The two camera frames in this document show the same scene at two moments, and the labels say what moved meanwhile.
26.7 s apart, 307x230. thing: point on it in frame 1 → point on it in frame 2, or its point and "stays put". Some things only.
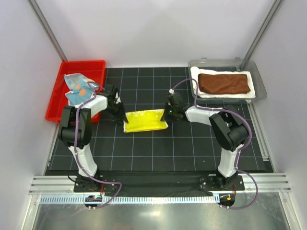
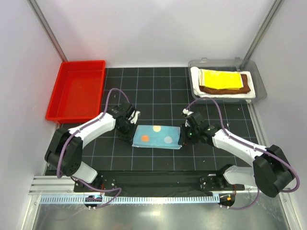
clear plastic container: [224, 80] stays put
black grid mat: [128, 133] stays put
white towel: [196, 72] stays put
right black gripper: [165, 117] → [183, 130]
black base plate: [158, 183] stays put
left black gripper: [122, 115] → [129, 137]
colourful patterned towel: [81, 88] → [157, 136]
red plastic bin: [94, 71] stays put
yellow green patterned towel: [144, 120] → [220, 79]
